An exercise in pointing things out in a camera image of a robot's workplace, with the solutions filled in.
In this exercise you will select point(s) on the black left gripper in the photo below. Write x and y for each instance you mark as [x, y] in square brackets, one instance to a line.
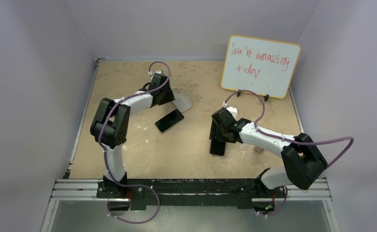
[169, 97]

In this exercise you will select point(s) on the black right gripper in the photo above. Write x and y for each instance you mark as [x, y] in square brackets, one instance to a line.
[218, 136]

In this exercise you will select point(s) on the white silicone phone case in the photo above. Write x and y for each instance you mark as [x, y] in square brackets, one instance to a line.
[180, 101]

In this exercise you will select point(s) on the purple phone black screen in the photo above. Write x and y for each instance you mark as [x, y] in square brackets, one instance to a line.
[217, 148]

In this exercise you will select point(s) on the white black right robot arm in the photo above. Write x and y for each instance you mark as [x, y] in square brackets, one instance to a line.
[303, 163]

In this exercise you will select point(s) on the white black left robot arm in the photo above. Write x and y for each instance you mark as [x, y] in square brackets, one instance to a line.
[110, 124]

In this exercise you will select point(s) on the black phone silver edge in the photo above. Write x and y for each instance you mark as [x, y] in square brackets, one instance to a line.
[168, 121]

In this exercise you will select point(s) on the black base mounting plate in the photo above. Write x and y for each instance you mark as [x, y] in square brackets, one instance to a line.
[239, 193]

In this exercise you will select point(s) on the yellow framed whiteboard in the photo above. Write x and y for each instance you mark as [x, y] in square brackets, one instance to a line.
[263, 66]

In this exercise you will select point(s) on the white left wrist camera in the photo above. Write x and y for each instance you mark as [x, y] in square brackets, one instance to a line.
[151, 73]

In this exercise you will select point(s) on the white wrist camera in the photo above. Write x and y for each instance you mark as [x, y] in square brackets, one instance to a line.
[231, 109]
[151, 73]

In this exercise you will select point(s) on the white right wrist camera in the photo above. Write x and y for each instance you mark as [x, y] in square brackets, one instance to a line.
[231, 109]

